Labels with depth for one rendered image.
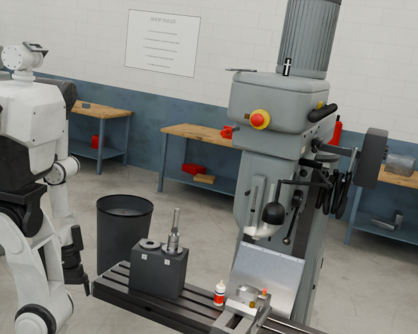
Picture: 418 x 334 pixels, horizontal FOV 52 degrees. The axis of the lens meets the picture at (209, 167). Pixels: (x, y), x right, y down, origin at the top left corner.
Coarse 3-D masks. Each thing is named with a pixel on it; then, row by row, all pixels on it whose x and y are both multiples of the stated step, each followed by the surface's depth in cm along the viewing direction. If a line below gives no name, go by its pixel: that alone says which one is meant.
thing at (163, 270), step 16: (144, 240) 183; (144, 256) 177; (160, 256) 175; (176, 256) 176; (144, 272) 178; (160, 272) 177; (176, 272) 175; (144, 288) 180; (160, 288) 179; (176, 288) 177
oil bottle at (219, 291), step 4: (220, 284) 177; (216, 288) 177; (220, 288) 176; (224, 288) 177; (216, 292) 177; (220, 292) 176; (224, 292) 178; (216, 296) 177; (220, 296) 177; (216, 300) 178; (220, 300) 178; (216, 304) 178; (220, 304) 178
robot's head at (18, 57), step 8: (8, 48) 118; (16, 48) 117; (24, 48) 120; (8, 56) 118; (16, 56) 118; (24, 56) 118; (32, 56) 123; (40, 56) 127; (8, 64) 119; (16, 64) 119; (24, 64) 120; (32, 64) 125; (40, 64) 128; (16, 72) 123; (24, 72) 123; (32, 72) 125
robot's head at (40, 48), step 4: (24, 44) 120; (28, 44) 121; (32, 44) 124; (36, 44) 126; (40, 44) 127; (28, 48) 120; (32, 48) 121; (36, 48) 123; (40, 48) 125; (44, 48) 127; (44, 52) 128
